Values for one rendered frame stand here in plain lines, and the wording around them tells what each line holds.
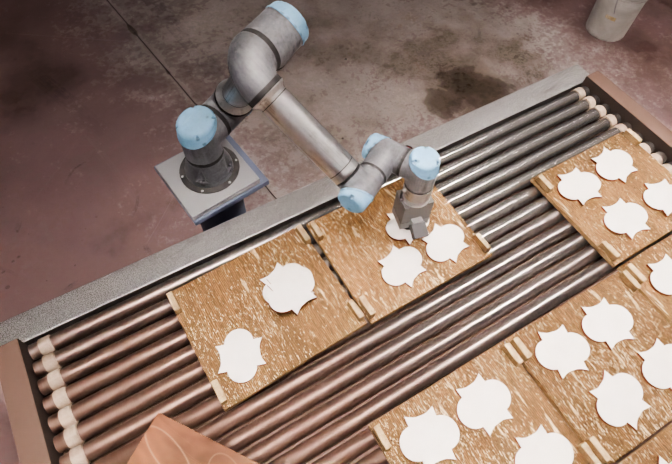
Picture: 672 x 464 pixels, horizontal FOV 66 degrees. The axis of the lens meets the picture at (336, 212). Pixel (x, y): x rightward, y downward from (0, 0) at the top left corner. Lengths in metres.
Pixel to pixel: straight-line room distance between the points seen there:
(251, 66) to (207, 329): 0.67
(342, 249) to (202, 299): 0.40
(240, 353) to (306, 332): 0.17
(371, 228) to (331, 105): 1.69
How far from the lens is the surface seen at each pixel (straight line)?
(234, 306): 1.42
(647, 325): 1.63
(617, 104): 2.09
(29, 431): 1.45
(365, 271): 1.45
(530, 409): 1.42
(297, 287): 1.39
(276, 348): 1.37
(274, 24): 1.24
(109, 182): 2.96
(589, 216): 1.73
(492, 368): 1.41
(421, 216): 1.44
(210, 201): 1.65
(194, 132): 1.53
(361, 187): 1.22
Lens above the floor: 2.23
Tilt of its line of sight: 57 degrees down
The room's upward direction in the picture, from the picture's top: 3 degrees clockwise
